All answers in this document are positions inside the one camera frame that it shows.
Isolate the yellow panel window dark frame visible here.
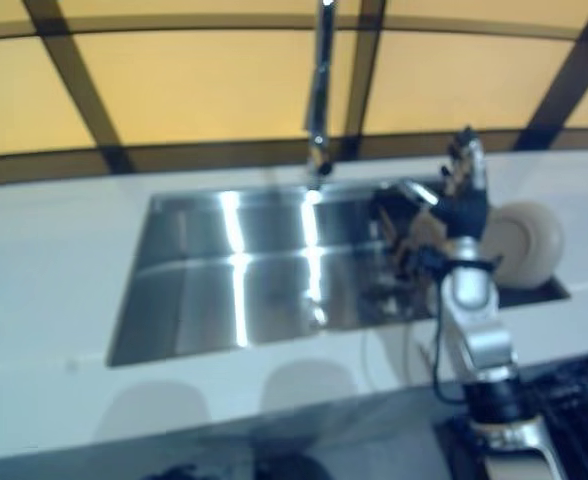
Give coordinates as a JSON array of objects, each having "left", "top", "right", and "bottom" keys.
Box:
[{"left": 0, "top": 0, "right": 588, "bottom": 187}]

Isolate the stainless steel kitchen sink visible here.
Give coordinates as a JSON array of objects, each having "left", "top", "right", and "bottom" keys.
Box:
[{"left": 105, "top": 178, "right": 571, "bottom": 368}]

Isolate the chrome kitchen faucet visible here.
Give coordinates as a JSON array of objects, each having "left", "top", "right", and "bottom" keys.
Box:
[{"left": 302, "top": 0, "right": 336, "bottom": 192}]

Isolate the black silver robot right hand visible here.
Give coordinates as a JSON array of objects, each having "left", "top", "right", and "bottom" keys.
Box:
[{"left": 397, "top": 127, "right": 491, "bottom": 242}]

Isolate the black dish drying rack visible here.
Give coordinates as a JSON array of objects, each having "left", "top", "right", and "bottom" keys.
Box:
[{"left": 366, "top": 182, "right": 571, "bottom": 321}]

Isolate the dark wire dishwasher rack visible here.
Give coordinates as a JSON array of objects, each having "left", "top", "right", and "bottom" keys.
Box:
[{"left": 518, "top": 348, "right": 588, "bottom": 480}]

